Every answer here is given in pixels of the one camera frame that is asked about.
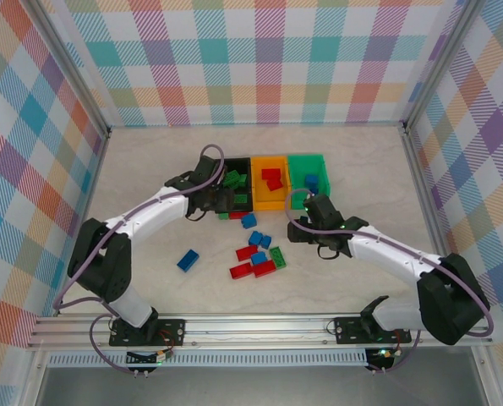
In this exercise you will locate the aluminium mounting rail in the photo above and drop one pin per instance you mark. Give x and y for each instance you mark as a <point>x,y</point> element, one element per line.
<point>255,332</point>

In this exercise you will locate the aluminium side rail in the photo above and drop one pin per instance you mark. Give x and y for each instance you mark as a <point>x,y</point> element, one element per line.
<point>93,186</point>
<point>427,190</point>

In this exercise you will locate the orange plastic bin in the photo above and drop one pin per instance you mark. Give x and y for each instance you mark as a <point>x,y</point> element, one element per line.
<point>272,204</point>

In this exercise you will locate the large blue lego brick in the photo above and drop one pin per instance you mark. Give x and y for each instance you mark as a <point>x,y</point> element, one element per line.
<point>187,259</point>

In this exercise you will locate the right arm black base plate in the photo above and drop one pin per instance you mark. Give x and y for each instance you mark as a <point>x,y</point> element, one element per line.
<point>348,330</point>

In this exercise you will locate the black plastic bin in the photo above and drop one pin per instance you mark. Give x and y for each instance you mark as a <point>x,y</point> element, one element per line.
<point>240,166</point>

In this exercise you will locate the small blue lego brick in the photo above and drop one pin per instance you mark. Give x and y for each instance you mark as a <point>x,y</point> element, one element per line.
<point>311,179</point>
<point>248,220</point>
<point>312,189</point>
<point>255,238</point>
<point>266,241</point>
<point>258,258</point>

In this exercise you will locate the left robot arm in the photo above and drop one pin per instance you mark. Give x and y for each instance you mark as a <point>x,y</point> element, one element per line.
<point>149,207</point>

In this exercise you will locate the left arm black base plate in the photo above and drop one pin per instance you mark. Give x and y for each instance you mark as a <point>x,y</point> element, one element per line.
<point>171,332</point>

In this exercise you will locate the small green lego brick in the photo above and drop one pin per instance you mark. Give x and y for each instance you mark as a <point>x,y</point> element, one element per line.
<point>223,215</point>

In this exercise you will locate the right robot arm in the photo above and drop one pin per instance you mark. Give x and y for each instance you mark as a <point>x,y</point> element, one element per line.
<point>386,249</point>

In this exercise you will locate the small electronics board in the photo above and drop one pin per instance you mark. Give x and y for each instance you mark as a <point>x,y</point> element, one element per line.
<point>158,357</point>
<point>384,353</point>

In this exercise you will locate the green plastic bin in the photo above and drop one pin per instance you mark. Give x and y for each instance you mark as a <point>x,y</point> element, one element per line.
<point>302,165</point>

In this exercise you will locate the aluminium frame post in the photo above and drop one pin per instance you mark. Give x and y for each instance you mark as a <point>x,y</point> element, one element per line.
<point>74,72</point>
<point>441,63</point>

